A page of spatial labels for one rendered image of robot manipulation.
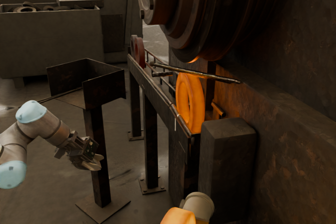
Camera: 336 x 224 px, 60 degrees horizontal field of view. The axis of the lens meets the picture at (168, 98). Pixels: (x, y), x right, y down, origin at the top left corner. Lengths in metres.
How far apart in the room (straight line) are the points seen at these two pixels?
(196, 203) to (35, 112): 0.55
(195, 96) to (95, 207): 1.00
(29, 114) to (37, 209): 0.85
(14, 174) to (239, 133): 0.56
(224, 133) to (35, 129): 0.57
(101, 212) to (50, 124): 0.73
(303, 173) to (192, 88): 0.35
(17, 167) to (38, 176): 1.06
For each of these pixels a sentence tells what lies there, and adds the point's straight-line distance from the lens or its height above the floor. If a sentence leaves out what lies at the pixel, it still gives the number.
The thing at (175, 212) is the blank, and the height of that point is 0.78.
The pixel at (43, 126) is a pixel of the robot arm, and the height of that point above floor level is 0.67.
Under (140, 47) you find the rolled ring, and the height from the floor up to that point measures 0.71.
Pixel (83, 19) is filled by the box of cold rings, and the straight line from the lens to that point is 3.12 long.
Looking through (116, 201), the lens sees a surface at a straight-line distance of 1.61.
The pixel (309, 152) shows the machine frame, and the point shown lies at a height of 0.83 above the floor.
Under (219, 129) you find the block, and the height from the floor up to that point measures 0.80.
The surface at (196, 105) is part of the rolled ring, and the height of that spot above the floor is 0.78.
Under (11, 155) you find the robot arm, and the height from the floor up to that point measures 0.66.
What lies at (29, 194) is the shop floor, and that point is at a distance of 1.79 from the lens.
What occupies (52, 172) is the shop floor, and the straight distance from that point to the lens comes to 1.91.
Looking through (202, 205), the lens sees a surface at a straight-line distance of 0.59.
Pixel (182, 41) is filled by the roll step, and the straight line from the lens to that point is 0.68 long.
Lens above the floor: 1.10
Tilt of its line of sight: 24 degrees down
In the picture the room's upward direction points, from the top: straight up
